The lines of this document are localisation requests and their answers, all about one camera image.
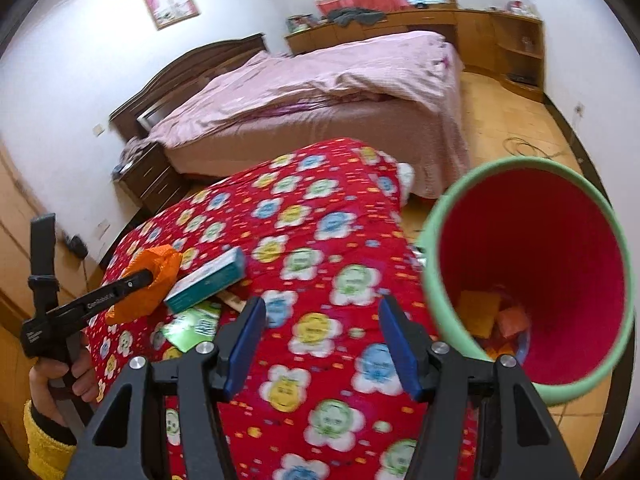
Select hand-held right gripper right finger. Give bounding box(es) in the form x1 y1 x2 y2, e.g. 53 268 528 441
377 296 583 480

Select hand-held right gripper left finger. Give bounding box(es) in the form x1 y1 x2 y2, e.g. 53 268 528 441
65 296 268 480

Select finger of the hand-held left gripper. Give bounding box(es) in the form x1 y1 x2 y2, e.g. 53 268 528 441
75 268 156 321

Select orange plastic bag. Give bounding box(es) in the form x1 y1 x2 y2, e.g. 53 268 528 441
104 244 183 326

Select green bin with red inside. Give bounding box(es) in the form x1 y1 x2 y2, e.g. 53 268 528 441
419 156 636 407

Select person's left forearm yellow sleeve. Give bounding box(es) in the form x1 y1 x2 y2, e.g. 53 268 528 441
22 400 78 480

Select person's left hand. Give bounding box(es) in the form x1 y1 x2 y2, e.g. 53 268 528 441
29 342 98 423

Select small wooden stick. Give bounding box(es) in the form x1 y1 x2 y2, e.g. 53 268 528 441
217 287 251 313

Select green packet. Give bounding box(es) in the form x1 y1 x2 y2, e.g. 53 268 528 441
161 305 222 353

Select red smiley flower blanket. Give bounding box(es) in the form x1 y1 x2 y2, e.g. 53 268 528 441
82 137 481 480

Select teal cardboard box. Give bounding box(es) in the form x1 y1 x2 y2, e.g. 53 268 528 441
164 246 247 315

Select dark wooden nightstand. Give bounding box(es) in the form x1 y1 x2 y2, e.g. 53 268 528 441
112 141 188 211

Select pile of clothes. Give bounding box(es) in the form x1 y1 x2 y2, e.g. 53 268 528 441
111 137 151 176

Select dark wooden headboard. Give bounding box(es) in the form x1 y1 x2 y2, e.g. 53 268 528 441
109 32 268 141

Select bed with pink blanket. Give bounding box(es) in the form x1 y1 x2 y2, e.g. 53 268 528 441
122 30 471 198

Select light wooden cabinet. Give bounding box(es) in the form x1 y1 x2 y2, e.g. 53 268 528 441
284 7 546 103

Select grey clothes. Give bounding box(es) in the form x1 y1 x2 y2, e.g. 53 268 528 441
327 7 388 27

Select framed wall picture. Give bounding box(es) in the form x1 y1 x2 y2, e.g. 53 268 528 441
139 0 201 31

